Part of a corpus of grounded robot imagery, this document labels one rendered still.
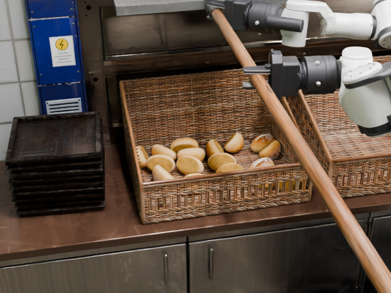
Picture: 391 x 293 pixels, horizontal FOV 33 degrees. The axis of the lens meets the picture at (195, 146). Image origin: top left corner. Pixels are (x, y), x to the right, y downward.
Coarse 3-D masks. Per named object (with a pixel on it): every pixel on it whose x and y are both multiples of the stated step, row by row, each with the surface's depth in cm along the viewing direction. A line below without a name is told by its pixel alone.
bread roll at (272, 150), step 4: (276, 140) 237; (268, 144) 235; (272, 144) 233; (276, 144) 234; (264, 148) 232; (268, 148) 232; (272, 148) 232; (276, 148) 233; (280, 148) 236; (260, 152) 233; (264, 152) 232; (268, 152) 231; (272, 152) 232; (276, 152) 233; (260, 156) 233; (264, 156) 232; (268, 156) 232; (272, 156) 232; (276, 156) 234
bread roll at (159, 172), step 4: (156, 168) 221; (160, 168) 221; (152, 172) 223; (156, 172) 221; (160, 172) 219; (164, 172) 219; (168, 172) 223; (152, 176) 223; (156, 176) 220; (160, 176) 219; (164, 176) 218; (168, 176) 218; (172, 176) 219; (156, 180) 220
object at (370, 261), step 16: (224, 16) 183; (224, 32) 175; (240, 48) 164; (240, 64) 161; (256, 80) 149; (272, 96) 142; (272, 112) 138; (288, 128) 130; (304, 144) 125; (304, 160) 121; (320, 176) 116; (320, 192) 114; (336, 192) 112; (336, 208) 108; (352, 224) 104; (352, 240) 102; (368, 240) 102; (368, 256) 98; (368, 272) 97; (384, 272) 95; (384, 288) 93
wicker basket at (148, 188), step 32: (128, 96) 233; (160, 96) 235; (192, 96) 238; (224, 96) 240; (256, 96) 243; (128, 128) 217; (192, 128) 241; (224, 128) 243; (256, 128) 246; (128, 160) 235; (288, 160) 232; (160, 192) 202; (192, 192) 204; (224, 192) 220; (256, 192) 219; (288, 192) 212
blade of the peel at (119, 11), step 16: (112, 0) 204; (128, 0) 204; (144, 0) 203; (160, 0) 203; (176, 0) 203; (192, 0) 203; (224, 0) 197; (256, 0) 199; (272, 0) 200; (288, 0) 200
